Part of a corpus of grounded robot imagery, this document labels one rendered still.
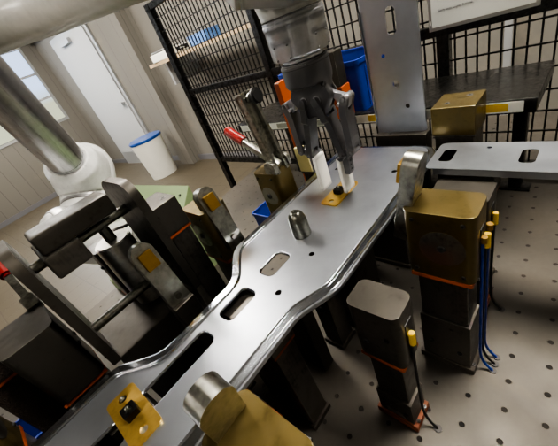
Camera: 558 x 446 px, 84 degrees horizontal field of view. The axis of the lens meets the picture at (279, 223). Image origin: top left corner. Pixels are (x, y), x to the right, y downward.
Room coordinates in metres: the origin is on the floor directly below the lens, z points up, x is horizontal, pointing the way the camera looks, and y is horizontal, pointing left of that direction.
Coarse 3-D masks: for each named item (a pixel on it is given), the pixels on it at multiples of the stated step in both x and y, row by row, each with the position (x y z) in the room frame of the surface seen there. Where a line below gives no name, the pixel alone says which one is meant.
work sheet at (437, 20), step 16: (432, 0) 0.84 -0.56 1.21; (448, 0) 0.81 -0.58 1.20; (464, 0) 0.79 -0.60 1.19; (480, 0) 0.76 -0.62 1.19; (496, 0) 0.74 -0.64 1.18; (512, 0) 0.71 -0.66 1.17; (528, 0) 0.69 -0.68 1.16; (432, 16) 0.85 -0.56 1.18; (448, 16) 0.82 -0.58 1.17; (464, 16) 0.79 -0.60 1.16; (480, 16) 0.76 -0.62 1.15
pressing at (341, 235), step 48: (384, 192) 0.46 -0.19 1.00; (288, 240) 0.43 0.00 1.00; (336, 240) 0.39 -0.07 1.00; (240, 288) 0.36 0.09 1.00; (288, 288) 0.33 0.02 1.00; (336, 288) 0.30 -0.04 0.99; (192, 336) 0.31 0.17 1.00; (240, 336) 0.28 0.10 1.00; (96, 384) 0.29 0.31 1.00; (144, 384) 0.27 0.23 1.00; (192, 384) 0.24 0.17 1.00; (240, 384) 0.22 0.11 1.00; (48, 432) 0.25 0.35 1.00; (96, 432) 0.23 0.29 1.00; (144, 432) 0.21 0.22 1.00; (192, 432) 0.19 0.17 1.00
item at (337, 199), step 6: (336, 186) 0.54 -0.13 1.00; (342, 186) 0.51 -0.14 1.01; (354, 186) 0.51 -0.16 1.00; (330, 192) 0.53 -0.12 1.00; (336, 192) 0.51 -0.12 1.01; (342, 192) 0.51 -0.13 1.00; (348, 192) 0.50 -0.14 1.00; (324, 198) 0.51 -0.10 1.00; (330, 198) 0.50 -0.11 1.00; (336, 198) 0.50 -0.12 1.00; (342, 198) 0.49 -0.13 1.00; (324, 204) 0.49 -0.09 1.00; (330, 204) 0.48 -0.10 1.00; (336, 204) 0.48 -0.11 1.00
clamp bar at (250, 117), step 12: (240, 96) 0.62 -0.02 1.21; (252, 96) 0.61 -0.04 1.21; (240, 108) 0.63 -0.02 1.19; (252, 108) 0.64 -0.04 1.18; (252, 120) 0.62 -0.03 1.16; (264, 120) 0.63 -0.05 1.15; (252, 132) 0.63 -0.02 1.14; (264, 132) 0.64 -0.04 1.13; (264, 144) 0.61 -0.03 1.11; (276, 144) 0.63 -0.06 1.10; (264, 156) 0.62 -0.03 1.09; (276, 156) 0.64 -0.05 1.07
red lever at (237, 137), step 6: (228, 132) 0.71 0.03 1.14; (234, 132) 0.70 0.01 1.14; (234, 138) 0.69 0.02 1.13; (240, 138) 0.68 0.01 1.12; (246, 138) 0.69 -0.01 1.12; (240, 144) 0.68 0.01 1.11; (246, 144) 0.67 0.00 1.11; (252, 144) 0.67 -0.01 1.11; (252, 150) 0.66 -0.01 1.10; (258, 150) 0.65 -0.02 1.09; (276, 162) 0.62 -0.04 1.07
